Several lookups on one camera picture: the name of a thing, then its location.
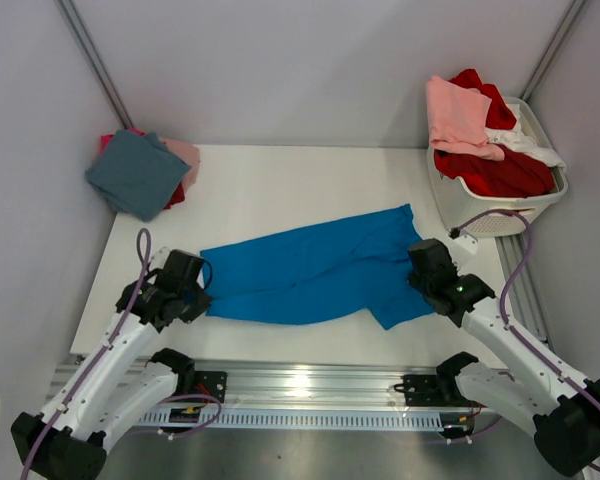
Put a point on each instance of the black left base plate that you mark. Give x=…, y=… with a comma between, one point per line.
x=211, y=383

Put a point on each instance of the white t-shirt in basket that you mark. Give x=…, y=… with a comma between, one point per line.
x=527, y=136

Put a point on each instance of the aluminium frame post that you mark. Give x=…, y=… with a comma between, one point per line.
x=79, y=30
x=569, y=21

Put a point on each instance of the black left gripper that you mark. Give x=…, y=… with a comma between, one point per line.
x=201, y=304

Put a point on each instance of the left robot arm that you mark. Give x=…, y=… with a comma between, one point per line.
x=72, y=435

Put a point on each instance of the pink folded t-shirt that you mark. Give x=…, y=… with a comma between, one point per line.
x=189, y=154

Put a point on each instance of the red t-shirt in basket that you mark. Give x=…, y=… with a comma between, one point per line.
x=517, y=175

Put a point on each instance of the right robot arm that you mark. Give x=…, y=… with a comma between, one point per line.
x=554, y=403

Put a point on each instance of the red folded t-shirt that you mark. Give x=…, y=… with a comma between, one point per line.
x=177, y=197

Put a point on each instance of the left aluminium frame post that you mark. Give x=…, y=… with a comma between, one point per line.
x=79, y=30

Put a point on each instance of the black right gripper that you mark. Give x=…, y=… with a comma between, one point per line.
x=414, y=280

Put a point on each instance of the right aluminium frame post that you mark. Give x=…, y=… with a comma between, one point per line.
x=569, y=21

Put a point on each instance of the white perforated laundry basket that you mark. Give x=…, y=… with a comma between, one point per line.
x=457, y=204

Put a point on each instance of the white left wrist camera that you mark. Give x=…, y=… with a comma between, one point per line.
x=159, y=258

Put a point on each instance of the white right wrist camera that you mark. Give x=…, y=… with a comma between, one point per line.
x=463, y=247

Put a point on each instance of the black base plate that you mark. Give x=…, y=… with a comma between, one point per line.
x=211, y=383
x=428, y=390

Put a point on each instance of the bright blue t-shirt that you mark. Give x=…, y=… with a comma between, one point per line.
x=319, y=273

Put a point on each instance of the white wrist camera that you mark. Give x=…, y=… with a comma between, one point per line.
x=159, y=258
x=463, y=247

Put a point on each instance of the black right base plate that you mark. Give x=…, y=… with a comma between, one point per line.
x=428, y=390

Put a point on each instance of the white slotted cable duct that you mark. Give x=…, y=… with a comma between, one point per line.
x=294, y=419

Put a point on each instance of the teal folded t-shirt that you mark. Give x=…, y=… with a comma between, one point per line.
x=137, y=174

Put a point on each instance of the pink t-shirt in basket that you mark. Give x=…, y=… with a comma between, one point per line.
x=457, y=120

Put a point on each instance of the aluminium mounting rail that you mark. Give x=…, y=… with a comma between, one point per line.
x=304, y=387

